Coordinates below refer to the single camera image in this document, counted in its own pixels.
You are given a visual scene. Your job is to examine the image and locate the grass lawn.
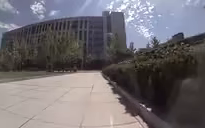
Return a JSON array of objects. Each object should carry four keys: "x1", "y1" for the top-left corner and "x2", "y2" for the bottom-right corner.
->
[{"x1": 0, "y1": 70, "x2": 65, "y2": 84}]

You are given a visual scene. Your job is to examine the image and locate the large curved grey building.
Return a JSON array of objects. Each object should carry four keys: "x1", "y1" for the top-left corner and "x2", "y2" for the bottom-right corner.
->
[{"x1": 0, "y1": 10, "x2": 128, "y2": 70}]

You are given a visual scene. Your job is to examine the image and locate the row of trees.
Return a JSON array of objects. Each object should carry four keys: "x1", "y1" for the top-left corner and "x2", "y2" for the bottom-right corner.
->
[{"x1": 0, "y1": 31, "x2": 88, "y2": 73}]

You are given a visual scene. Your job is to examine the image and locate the green planted hedge bed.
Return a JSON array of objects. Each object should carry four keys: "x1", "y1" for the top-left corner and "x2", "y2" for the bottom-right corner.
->
[{"x1": 101, "y1": 34, "x2": 205, "y2": 128}]

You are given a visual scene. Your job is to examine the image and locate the pale concrete slab pavement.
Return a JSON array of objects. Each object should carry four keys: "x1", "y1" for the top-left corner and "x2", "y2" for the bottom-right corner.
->
[{"x1": 0, "y1": 71, "x2": 150, "y2": 128}]

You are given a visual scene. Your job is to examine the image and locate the low dark building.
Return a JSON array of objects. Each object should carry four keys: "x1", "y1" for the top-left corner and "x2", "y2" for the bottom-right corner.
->
[{"x1": 136, "y1": 29, "x2": 205, "y2": 51}]

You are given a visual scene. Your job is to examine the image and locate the grey concrete kerb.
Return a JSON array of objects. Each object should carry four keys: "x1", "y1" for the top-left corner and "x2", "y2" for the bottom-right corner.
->
[{"x1": 101, "y1": 73, "x2": 173, "y2": 128}]

